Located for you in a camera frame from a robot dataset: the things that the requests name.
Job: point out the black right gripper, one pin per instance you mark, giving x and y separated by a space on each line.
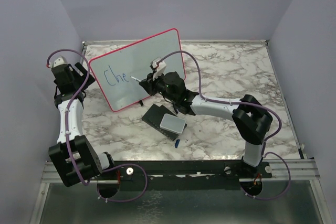
148 84

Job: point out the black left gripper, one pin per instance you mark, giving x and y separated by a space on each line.
80 67

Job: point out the pink framed whiteboard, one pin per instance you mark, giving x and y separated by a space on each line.
117 71

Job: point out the blue marker cap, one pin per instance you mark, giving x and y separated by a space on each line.
177 143

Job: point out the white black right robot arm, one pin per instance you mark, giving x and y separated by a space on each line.
252 120

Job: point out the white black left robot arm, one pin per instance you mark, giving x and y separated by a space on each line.
73 152

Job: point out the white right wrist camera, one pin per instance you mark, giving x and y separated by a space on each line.
158 66

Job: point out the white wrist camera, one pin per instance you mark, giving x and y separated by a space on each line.
59 61
158 66

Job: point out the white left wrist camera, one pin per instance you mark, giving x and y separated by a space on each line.
59 61

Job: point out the blue handled pliers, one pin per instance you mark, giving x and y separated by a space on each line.
175 109

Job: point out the black front mounting rail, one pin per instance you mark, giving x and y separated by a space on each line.
187 175

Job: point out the aluminium table edge frame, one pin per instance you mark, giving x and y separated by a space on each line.
218 69

